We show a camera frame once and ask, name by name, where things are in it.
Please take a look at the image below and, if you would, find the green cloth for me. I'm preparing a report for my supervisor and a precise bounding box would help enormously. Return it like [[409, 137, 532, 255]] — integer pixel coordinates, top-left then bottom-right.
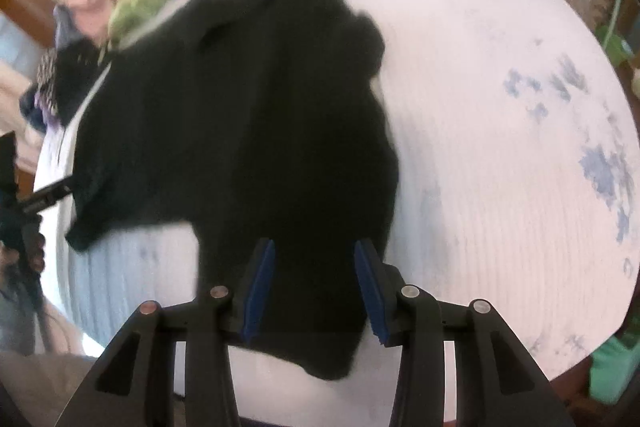
[[107, 0, 171, 48]]

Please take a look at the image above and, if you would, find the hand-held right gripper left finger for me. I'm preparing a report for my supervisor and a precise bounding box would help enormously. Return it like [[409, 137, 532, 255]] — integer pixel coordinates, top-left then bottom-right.
[[56, 237, 277, 427]]

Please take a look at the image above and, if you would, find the green bag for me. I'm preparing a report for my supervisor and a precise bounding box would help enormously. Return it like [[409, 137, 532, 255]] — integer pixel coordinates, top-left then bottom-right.
[[587, 332, 640, 405]]

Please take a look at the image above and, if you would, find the person's left hand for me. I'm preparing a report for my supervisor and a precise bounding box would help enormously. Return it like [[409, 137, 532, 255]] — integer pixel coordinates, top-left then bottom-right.
[[20, 229, 47, 275]]

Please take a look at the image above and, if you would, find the pile of dark clothes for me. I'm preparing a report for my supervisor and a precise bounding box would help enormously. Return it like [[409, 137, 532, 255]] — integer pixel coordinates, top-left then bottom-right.
[[19, 4, 113, 132]]

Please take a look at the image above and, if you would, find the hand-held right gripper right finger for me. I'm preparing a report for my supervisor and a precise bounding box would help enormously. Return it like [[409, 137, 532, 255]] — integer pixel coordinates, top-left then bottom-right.
[[353, 239, 576, 427]]

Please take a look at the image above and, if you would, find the white blue patterned bedsheet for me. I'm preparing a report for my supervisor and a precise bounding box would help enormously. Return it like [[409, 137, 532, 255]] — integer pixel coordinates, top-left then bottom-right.
[[35, 0, 640, 423]]

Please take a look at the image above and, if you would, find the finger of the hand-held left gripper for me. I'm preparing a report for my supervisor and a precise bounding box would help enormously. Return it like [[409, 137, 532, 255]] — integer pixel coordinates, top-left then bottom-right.
[[20, 176, 76, 214]]

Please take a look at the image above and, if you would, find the black shirt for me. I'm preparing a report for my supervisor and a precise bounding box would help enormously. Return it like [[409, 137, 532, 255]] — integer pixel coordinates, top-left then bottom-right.
[[65, 0, 401, 382]]

